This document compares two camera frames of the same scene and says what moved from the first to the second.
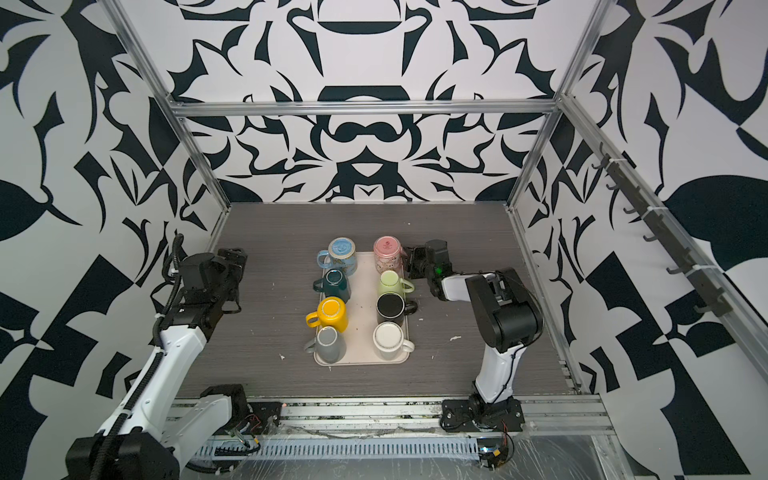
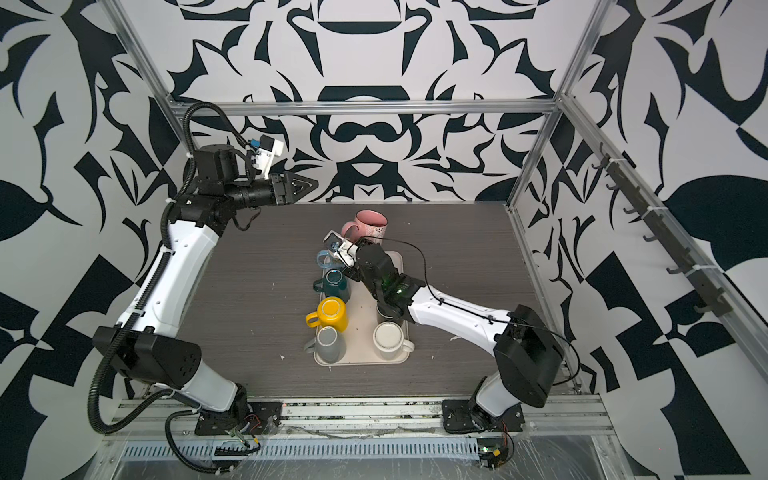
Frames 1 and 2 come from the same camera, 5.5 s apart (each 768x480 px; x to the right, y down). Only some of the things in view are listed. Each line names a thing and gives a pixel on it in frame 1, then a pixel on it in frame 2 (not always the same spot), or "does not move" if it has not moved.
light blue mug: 341,255 does not move
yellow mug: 332,312 does not move
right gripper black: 414,255 to 370,245
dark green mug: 333,284 does not move
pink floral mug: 389,255 to 368,224
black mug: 391,307 does not move
